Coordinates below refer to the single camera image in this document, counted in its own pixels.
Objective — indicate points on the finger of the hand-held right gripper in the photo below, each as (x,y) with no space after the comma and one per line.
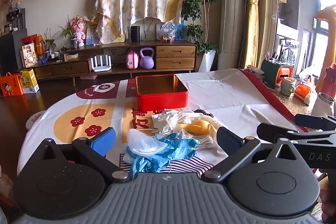
(275,130)
(312,121)

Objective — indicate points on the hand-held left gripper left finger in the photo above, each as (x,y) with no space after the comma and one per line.
(103,140)

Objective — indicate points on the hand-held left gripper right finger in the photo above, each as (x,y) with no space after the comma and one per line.
(227,140)

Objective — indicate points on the clear bag of cotton swabs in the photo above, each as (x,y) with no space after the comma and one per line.
(203,142)

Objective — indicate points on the yellow rubber glove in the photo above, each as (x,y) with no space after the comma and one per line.
(198,127)

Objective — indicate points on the blue nitrile gloves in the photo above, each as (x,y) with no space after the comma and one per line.
(162,154)

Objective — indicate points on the red tin box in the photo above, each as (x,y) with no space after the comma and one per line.
(161,99)

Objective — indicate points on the white thermos cup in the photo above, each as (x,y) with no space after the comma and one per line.
(323,106)

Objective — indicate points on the orange packet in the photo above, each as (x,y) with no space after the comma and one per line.
(303,94)

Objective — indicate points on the white mask in clear wrap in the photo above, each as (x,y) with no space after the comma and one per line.
(145,142)

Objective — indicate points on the green mug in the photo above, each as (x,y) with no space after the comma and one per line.
(287,87)

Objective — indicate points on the printed white tablecloth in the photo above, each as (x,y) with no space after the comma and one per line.
(236,98)

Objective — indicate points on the red bottle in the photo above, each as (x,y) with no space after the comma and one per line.
(332,78)

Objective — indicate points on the green utensil holder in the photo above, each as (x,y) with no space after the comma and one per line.
(271,73)

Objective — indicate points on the crumpled clear plastic bag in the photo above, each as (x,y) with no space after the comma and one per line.
(164,122)

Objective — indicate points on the pink tray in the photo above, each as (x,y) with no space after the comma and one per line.
(88,77)

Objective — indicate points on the white round floor device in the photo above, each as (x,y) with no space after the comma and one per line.
(34,119)

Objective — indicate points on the white router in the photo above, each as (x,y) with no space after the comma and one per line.
(100,66)

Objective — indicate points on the dish rack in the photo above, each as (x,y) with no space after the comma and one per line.
(287,49)

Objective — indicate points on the white planter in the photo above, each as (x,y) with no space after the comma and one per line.
(208,61)

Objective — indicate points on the pink toy case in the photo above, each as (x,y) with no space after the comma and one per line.
(130,61)

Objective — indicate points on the white and yellow small box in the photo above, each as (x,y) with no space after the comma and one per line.
(71,57)

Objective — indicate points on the purple kettlebell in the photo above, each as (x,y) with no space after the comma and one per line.
(146,60)

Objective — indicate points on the yellow gift box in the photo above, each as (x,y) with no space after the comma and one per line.
(29,81)

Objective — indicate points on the dark teapot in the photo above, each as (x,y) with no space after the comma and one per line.
(64,50)

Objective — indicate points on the wooden television cabinet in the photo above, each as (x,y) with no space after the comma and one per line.
(174,56)

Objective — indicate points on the blue toy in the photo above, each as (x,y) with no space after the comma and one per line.
(43,60)

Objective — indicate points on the plant in dark pot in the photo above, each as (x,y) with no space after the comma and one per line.
(74,43)

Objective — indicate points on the picture card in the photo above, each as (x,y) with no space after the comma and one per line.
(91,35)

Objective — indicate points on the orange gift box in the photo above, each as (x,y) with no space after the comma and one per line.
(11,86)

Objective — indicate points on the black cylinder speaker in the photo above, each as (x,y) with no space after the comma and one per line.
(135,34)

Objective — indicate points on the white and orange snack box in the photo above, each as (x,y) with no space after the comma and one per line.
(29,56)

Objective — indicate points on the small green potted plant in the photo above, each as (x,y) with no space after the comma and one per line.
(48,41)

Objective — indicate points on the pink plush doll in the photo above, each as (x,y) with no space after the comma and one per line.
(78,29)

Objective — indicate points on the orange carton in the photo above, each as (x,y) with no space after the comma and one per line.
(39,45)

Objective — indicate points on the white scalloped decor plate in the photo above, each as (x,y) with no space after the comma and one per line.
(148,28)

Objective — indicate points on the standing air conditioner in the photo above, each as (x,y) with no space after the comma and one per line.
(232,16)

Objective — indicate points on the yellow curtain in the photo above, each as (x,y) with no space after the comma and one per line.
(252,8)

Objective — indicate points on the clear bag with items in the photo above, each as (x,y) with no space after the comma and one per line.
(168,31)

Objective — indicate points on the red flat box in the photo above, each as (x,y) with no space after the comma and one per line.
(29,39)

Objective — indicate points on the black cabinet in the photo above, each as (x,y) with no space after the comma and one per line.
(9,52)

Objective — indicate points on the black drink machine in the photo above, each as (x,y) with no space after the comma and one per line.
(15,19)

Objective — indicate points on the small doll figure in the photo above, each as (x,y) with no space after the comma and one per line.
(18,5)

